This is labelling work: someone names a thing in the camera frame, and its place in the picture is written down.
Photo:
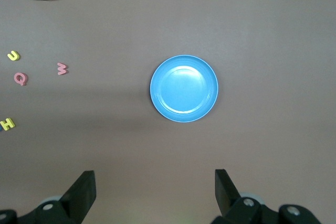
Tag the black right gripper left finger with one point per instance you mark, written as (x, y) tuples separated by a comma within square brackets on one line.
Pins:
[(76, 200)]

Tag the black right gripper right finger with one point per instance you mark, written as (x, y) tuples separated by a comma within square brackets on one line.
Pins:
[(228, 197)]

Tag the yellow foam letter H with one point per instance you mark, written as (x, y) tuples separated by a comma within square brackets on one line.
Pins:
[(8, 123)]

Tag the pink foam lowercase w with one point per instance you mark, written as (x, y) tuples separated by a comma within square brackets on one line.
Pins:
[(63, 70)]

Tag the yellow foam lowercase u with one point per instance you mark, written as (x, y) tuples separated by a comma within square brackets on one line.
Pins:
[(15, 56)]

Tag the blue plate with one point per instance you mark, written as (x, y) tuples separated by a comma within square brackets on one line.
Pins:
[(183, 89)]

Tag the pink foam letter Q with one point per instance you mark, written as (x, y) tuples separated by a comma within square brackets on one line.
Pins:
[(15, 78)]

